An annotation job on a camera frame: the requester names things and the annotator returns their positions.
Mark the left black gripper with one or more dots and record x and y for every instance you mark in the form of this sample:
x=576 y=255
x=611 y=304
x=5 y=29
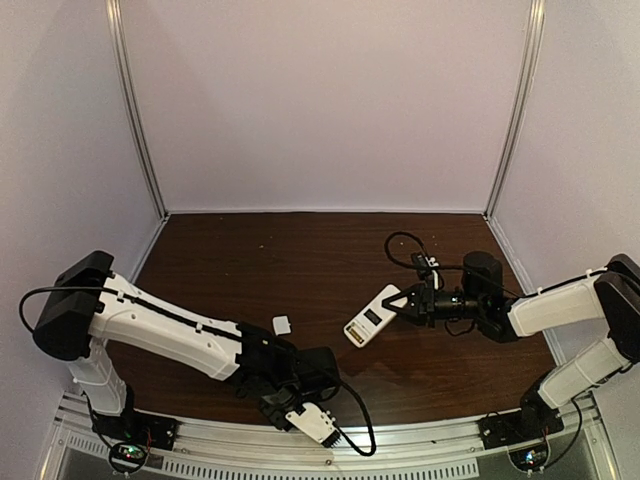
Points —
x=274 y=420

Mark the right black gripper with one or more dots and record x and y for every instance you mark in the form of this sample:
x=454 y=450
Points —
x=422 y=297

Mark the white red remote control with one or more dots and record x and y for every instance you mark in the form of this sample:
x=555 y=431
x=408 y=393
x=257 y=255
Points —
x=370 y=320

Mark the grey battery compartment cover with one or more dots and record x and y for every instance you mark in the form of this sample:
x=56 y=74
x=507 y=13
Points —
x=281 y=325

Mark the gold AAA battery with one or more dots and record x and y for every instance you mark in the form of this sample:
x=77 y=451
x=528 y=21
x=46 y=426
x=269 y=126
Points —
x=357 y=334

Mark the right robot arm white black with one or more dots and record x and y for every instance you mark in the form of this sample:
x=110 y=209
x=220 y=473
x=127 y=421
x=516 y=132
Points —
x=610 y=293

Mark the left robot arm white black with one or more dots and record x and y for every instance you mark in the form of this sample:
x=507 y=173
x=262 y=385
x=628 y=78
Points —
x=90 y=305

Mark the left circuit board with LED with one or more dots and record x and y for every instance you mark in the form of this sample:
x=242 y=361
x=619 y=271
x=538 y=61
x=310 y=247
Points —
x=127 y=458

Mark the circuit board with led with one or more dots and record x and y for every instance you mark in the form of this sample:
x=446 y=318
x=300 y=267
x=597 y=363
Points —
x=127 y=458
x=530 y=458

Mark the right circuit board with LED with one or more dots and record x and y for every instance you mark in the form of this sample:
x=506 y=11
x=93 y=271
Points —
x=530 y=458

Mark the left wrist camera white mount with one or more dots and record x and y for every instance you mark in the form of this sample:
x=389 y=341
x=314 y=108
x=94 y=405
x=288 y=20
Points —
x=316 y=423

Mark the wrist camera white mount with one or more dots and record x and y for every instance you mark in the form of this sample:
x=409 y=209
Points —
x=427 y=270
x=316 y=423

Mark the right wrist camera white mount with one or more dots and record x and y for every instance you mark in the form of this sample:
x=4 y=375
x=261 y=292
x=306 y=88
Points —
x=427 y=270

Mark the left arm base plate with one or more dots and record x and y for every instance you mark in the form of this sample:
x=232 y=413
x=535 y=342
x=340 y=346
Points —
x=137 y=427

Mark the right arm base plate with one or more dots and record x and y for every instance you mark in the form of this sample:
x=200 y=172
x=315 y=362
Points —
x=505 y=429

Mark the right aluminium frame post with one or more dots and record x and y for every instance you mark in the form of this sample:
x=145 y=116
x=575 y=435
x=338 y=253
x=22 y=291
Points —
x=534 y=31

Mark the aluminium frame post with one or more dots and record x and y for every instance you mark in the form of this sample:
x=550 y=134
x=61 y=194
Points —
x=534 y=31
x=132 y=109

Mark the left aluminium frame post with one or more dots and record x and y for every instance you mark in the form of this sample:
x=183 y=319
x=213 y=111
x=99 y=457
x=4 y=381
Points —
x=132 y=109

